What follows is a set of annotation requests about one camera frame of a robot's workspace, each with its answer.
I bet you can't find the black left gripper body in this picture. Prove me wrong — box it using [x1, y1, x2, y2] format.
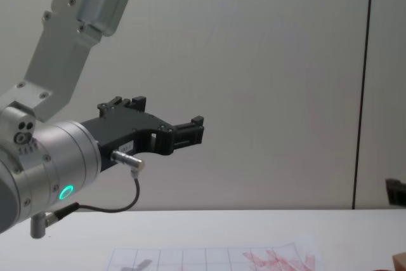
[79, 105, 174, 174]

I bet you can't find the brown cardboard tray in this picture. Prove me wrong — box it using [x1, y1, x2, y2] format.
[392, 253, 406, 271]

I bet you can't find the white table cloth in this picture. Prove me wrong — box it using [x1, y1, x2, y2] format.
[0, 209, 406, 271]

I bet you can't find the white grid paper sheet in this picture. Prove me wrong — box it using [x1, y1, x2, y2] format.
[106, 235, 322, 271]

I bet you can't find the thin dark gripper cable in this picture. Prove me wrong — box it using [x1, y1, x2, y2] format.
[44, 149, 148, 225]

